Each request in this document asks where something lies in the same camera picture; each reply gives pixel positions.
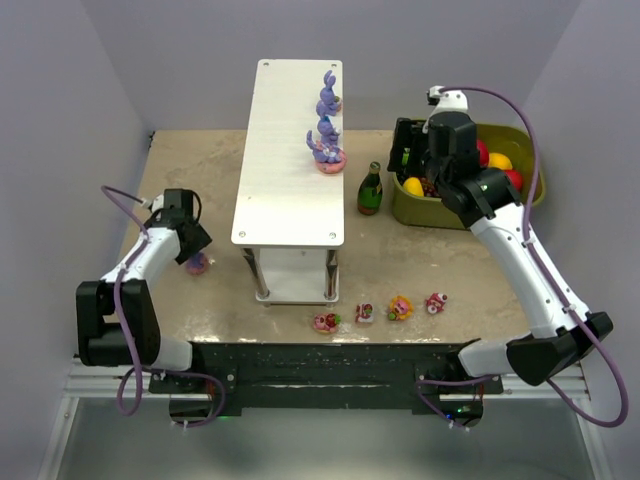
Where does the purple bunny with blue bow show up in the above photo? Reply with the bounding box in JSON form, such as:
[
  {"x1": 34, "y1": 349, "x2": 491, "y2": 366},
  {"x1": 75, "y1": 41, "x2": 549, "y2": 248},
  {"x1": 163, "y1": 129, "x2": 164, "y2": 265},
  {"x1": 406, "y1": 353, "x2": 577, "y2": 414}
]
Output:
[{"x1": 317, "y1": 116, "x2": 340, "y2": 145}]

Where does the purple bunny with strawberry cake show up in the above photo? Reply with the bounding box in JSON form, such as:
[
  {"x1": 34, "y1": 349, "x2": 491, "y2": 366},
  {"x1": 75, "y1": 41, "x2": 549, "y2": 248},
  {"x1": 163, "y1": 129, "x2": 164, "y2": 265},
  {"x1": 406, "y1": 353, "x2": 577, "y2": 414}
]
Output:
[{"x1": 316, "y1": 70, "x2": 343, "y2": 117}]

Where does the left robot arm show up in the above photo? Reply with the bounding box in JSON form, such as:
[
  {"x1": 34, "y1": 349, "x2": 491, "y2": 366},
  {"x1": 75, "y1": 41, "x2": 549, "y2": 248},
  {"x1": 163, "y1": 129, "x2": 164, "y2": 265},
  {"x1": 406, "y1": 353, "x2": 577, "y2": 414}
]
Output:
[{"x1": 76, "y1": 188, "x2": 212, "y2": 371}]

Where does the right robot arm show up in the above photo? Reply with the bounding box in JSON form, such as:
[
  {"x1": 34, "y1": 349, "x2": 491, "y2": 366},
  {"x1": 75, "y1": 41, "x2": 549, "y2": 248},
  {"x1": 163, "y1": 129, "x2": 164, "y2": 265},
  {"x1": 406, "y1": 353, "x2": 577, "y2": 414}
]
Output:
[{"x1": 388, "y1": 111, "x2": 613, "y2": 386}]

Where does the white two-tier shelf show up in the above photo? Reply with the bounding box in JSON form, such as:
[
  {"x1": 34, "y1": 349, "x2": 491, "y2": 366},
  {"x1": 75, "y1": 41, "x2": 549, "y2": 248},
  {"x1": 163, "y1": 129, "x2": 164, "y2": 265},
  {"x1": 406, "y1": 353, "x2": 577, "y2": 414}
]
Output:
[{"x1": 231, "y1": 59, "x2": 345, "y2": 305}]

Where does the green toy lime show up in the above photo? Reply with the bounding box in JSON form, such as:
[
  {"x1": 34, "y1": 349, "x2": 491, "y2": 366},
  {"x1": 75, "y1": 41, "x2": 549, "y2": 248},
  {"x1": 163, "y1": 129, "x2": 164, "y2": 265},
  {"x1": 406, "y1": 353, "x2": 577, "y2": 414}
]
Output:
[{"x1": 401, "y1": 148, "x2": 410, "y2": 166}]

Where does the yellow toy mango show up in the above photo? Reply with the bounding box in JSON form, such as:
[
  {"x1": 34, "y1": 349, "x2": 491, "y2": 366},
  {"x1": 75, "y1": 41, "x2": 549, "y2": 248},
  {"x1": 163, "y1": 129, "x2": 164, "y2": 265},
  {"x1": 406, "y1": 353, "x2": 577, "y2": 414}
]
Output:
[{"x1": 403, "y1": 177, "x2": 424, "y2": 197}]

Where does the purple toy grape bunch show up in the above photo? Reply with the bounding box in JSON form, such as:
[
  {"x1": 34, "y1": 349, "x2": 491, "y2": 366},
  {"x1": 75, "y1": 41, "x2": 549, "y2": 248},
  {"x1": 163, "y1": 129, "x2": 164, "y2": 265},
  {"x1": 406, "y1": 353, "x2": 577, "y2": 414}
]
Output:
[{"x1": 420, "y1": 178, "x2": 440, "y2": 198}]

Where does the green glass bottle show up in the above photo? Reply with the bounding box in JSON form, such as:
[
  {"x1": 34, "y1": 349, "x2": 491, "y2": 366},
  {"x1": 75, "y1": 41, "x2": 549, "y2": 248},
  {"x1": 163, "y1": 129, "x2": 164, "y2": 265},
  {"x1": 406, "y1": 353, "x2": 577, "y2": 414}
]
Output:
[{"x1": 357, "y1": 162, "x2": 383, "y2": 215}]

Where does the olive green plastic bin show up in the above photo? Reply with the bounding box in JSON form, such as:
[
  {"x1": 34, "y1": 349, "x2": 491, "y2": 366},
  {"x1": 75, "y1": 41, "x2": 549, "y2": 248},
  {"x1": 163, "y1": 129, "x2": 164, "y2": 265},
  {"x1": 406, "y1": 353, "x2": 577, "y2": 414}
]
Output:
[{"x1": 390, "y1": 123, "x2": 545, "y2": 230}]

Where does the red toy dragon fruit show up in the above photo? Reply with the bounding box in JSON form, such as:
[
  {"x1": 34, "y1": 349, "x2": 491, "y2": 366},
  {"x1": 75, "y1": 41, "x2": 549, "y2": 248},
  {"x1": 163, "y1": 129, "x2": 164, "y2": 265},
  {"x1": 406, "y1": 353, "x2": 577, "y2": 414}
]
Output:
[{"x1": 476, "y1": 139, "x2": 490, "y2": 168}]

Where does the yellow toy lemon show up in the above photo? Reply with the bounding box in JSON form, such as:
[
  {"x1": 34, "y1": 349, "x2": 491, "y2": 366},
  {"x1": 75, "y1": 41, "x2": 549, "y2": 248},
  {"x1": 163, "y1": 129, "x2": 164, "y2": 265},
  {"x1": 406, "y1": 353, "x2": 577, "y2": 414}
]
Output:
[{"x1": 488, "y1": 152, "x2": 514, "y2": 171}]

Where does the red toy apple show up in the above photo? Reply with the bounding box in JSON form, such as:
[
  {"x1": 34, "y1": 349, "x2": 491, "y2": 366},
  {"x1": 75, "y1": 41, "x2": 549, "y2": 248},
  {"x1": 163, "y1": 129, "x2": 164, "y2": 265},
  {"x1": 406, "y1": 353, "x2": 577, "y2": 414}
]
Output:
[{"x1": 504, "y1": 169, "x2": 524, "y2": 192}]

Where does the red pink bear toy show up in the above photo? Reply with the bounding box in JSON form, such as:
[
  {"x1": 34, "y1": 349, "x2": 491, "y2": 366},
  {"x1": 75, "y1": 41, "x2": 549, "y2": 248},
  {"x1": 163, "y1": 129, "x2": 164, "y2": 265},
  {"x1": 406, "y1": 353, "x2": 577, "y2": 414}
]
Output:
[{"x1": 424, "y1": 292, "x2": 448, "y2": 315}]

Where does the pink yellow bear toy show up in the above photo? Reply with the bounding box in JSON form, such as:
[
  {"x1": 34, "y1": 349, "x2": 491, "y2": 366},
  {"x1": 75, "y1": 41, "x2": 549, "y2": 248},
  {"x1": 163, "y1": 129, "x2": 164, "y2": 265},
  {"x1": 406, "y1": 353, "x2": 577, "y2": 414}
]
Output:
[{"x1": 387, "y1": 295, "x2": 414, "y2": 321}]

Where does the red white strawberry toy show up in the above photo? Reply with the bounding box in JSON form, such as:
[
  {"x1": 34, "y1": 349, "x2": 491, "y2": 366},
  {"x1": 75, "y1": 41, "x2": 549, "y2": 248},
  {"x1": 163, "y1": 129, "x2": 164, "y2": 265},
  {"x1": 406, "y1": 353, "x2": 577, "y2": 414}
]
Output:
[{"x1": 355, "y1": 302, "x2": 374, "y2": 324}]

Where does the pink strawberry donut toy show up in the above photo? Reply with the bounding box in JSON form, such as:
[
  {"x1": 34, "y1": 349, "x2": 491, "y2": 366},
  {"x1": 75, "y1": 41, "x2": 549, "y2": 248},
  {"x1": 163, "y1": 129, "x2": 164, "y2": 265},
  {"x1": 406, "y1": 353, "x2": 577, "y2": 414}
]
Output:
[{"x1": 312, "y1": 313, "x2": 341, "y2": 334}]

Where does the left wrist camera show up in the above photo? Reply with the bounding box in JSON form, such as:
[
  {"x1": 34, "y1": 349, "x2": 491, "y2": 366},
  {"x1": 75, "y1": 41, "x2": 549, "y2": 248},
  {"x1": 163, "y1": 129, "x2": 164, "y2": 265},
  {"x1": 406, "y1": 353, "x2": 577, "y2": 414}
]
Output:
[{"x1": 141, "y1": 194, "x2": 164, "y2": 213}]

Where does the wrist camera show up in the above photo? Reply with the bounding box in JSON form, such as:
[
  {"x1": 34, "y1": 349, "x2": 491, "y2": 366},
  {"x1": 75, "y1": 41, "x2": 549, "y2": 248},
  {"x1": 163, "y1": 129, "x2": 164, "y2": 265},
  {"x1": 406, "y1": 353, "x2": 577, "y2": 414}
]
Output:
[
  {"x1": 422, "y1": 85, "x2": 468, "y2": 134},
  {"x1": 141, "y1": 194, "x2": 164, "y2": 213}
]

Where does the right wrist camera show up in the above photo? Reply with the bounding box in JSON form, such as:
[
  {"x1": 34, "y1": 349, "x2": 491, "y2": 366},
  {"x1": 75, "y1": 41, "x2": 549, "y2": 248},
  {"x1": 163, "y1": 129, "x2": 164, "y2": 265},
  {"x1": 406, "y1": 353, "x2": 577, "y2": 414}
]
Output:
[{"x1": 422, "y1": 85, "x2": 468, "y2": 134}]

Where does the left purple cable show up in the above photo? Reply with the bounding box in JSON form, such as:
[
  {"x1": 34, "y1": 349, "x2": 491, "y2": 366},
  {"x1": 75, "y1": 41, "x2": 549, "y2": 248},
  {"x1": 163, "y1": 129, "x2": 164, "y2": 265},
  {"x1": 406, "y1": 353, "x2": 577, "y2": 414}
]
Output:
[{"x1": 100, "y1": 185, "x2": 229, "y2": 429}]

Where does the purple cable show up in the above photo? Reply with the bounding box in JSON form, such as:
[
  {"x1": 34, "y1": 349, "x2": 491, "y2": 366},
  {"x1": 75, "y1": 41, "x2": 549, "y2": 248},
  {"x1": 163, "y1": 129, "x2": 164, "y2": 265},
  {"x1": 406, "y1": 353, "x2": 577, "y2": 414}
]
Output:
[
  {"x1": 100, "y1": 185, "x2": 229, "y2": 429},
  {"x1": 417, "y1": 85, "x2": 630, "y2": 431}
]

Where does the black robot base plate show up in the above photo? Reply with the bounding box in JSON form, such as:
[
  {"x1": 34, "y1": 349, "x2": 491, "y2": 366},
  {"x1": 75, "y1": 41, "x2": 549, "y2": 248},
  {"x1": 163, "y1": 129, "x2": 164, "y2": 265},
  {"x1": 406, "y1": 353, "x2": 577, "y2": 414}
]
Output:
[{"x1": 149, "y1": 343, "x2": 503, "y2": 418}]

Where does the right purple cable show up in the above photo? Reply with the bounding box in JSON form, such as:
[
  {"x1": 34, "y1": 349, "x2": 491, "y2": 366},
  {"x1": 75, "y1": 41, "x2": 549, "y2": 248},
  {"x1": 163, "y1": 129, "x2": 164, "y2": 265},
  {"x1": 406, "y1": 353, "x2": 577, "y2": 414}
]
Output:
[{"x1": 417, "y1": 85, "x2": 630, "y2": 431}]

